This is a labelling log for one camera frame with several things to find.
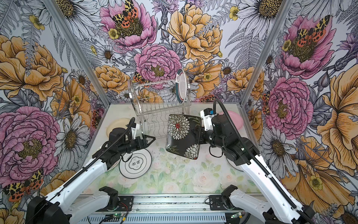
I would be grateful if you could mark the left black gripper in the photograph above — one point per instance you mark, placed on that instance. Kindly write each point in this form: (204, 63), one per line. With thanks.
(145, 144)

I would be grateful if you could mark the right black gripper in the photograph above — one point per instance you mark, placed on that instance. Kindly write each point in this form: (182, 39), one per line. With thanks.
(203, 131)

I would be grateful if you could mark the white plate black rim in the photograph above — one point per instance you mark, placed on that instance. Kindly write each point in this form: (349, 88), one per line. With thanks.
(135, 164)

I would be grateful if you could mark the black square floral plate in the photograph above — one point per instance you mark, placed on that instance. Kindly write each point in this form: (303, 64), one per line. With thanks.
(183, 135)

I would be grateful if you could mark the chrome wire dish rack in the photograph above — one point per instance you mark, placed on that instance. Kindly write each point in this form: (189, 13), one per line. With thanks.
(153, 103)

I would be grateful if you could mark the white plate green red rim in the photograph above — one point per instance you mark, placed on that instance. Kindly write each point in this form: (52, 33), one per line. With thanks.
(181, 86)

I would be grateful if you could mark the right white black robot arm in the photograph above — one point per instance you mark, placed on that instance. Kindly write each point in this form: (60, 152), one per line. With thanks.
(282, 207)

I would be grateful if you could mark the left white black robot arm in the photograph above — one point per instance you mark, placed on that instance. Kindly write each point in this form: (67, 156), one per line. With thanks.
(54, 208)

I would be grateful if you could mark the pink round plate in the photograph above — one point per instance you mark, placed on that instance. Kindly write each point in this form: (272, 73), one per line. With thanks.
(237, 119)

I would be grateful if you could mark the cream round plate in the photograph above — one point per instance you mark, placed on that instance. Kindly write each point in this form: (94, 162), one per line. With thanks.
(119, 123)

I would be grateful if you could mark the white plate red characters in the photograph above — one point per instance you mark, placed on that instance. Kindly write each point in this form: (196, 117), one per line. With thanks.
(232, 164)

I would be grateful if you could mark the white vented panel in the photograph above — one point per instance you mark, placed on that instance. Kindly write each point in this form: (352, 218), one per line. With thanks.
(160, 218)

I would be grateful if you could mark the green circuit board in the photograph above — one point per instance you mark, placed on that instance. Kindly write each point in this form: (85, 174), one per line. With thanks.
(116, 216)

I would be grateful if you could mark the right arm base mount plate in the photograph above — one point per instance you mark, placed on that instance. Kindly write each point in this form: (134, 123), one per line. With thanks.
(221, 203)

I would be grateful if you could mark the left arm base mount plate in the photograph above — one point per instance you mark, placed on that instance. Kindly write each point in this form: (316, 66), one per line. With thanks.
(121, 203)

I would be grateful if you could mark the aluminium front rail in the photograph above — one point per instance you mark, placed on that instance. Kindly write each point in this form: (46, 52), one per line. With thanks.
(153, 203)

